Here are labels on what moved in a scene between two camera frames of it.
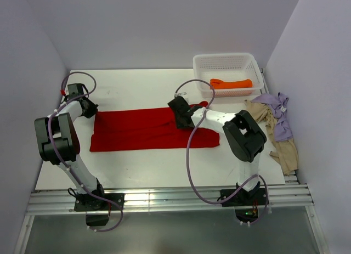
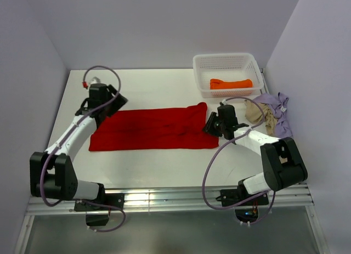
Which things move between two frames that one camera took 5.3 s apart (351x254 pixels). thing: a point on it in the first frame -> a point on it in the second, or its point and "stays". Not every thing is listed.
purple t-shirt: x=278 y=105 stays
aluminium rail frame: x=291 y=195 stays
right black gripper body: x=179 y=124 -> x=223 y=123
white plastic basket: x=231 y=74 stays
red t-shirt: x=153 y=129 stays
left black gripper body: x=91 y=108 -> x=108 y=96
